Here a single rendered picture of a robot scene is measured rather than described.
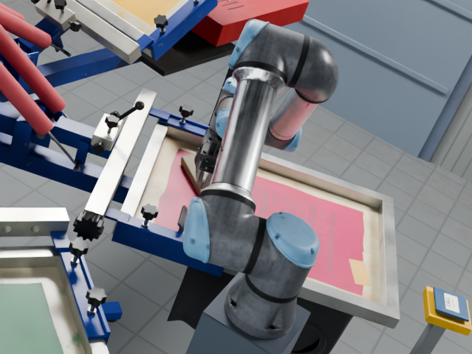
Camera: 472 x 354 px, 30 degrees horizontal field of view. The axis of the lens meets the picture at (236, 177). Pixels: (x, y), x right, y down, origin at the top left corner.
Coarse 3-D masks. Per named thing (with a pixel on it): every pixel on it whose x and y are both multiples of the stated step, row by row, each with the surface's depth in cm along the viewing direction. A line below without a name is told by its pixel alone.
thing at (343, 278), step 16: (176, 192) 250; (160, 208) 241; (176, 208) 244; (160, 224) 236; (176, 224) 238; (336, 256) 249; (352, 256) 252; (320, 272) 241; (336, 272) 244; (352, 288) 240
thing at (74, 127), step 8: (64, 120) 245; (72, 120) 247; (56, 128) 242; (64, 128) 242; (72, 128) 244; (80, 128) 245; (88, 128) 246; (56, 136) 244; (64, 136) 243; (72, 136) 243; (80, 136) 243; (88, 136) 243; (64, 144) 245; (72, 144) 244; (88, 152) 245; (104, 152) 245
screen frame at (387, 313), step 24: (192, 144) 273; (144, 168) 248; (264, 168) 274; (288, 168) 273; (336, 192) 276; (360, 192) 275; (384, 216) 268; (384, 240) 257; (384, 264) 248; (312, 288) 229; (384, 288) 240; (360, 312) 230; (384, 312) 230
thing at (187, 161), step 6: (186, 156) 260; (192, 156) 261; (186, 162) 258; (192, 162) 259; (186, 168) 258; (192, 168) 256; (192, 174) 254; (204, 174) 255; (192, 180) 254; (198, 186) 251; (198, 192) 251
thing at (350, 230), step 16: (176, 160) 263; (176, 176) 256; (256, 176) 270; (192, 192) 252; (288, 192) 268; (304, 192) 271; (336, 208) 270; (336, 224) 263; (352, 224) 265; (336, 240) 256; (352, 240) 258
